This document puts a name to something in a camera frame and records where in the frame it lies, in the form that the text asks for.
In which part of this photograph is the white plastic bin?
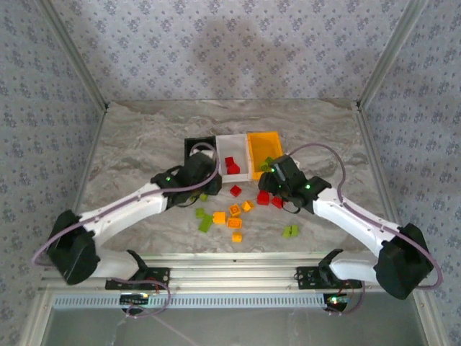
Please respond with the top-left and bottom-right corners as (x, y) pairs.
(215, 133), (252, 184)

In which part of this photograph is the black plastic bin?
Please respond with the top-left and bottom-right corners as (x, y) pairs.
(183, 136), (220, 170)

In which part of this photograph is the long green lego brick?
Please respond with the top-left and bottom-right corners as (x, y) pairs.
(198, 214), (215, 234)

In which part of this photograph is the orange plastic bin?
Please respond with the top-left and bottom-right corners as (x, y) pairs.
(246, 130), (285, 181)

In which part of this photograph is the black circuit board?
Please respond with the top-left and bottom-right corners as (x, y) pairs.
(323, 293), (353, 313)
(120, 293), (151, 306)

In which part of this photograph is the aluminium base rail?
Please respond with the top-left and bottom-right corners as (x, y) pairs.
(37, 252), (431, 293)

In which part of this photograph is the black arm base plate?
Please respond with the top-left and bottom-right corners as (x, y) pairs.
(104, 267), (171, 290)
(295, 265), (363, 290)

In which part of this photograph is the grey slotted cable duct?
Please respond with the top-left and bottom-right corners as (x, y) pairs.
(52, 292), (331, 309)

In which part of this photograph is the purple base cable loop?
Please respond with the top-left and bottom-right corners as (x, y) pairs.
(124, 277), (172, 320)
(326, 279), (367, 318)

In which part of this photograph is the aluminium frame post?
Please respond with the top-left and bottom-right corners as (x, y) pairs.
(355, 0), (431, 111)
(37, 0), (109, 111)

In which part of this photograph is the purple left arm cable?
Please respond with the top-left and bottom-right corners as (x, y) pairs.
(32, 142), (221, 270)

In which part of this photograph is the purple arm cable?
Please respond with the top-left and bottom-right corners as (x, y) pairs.
(32, 142), (221, 270)
(286, 143), (444, 289)

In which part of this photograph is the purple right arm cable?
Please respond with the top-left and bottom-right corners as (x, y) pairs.
(286, 143), (444, 289)

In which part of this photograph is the aluminium frame leg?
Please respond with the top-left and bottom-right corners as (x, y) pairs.
(17, 290), (55, 346)
(412, 290), (447, 346)

